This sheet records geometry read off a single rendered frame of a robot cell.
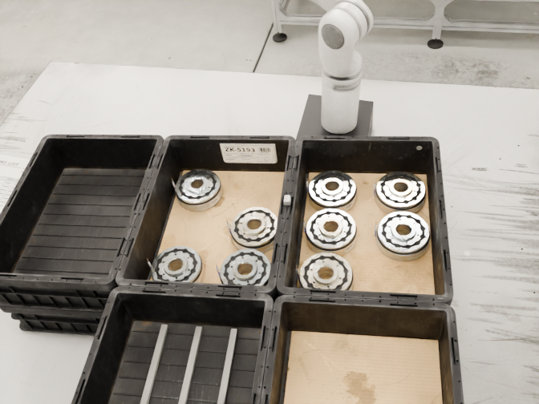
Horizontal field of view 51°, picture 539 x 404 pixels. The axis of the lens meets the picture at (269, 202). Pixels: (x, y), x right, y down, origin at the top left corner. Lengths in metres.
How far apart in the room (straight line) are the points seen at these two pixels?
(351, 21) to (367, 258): 0.49
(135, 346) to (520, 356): 0.74
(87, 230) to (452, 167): 0.90
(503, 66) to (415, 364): 2.20
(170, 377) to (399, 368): 0.40
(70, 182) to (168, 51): 1.96
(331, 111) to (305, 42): 1.82
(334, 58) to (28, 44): 2.71
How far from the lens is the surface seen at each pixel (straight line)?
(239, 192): 1.28
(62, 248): 1.31
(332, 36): 1.26
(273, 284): 1.00
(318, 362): 1.04
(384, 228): 1.16
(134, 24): 3.63
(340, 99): 1.36
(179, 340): 1.10
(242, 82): 1.79
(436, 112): 1.65
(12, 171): 1.76
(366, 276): 1.12
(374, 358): 1.04
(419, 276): 1.13
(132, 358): 1.11
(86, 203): 1.38
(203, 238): 1.21
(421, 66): 3.00
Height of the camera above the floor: 1.77
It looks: 49 degrees down
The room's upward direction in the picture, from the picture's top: 10 degrees counter-clockwise
